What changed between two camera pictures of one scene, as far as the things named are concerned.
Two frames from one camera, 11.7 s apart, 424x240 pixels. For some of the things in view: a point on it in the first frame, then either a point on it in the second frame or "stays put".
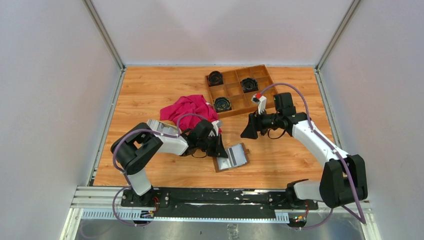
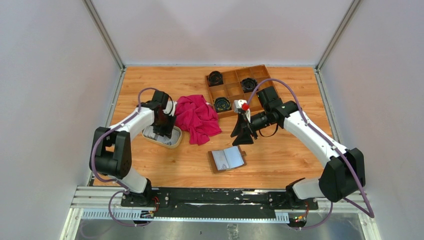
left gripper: [219, 149] → [167, 131]
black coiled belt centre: [249, 85] stays put
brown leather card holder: [237, 156] stays put
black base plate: [204, 203] stays put
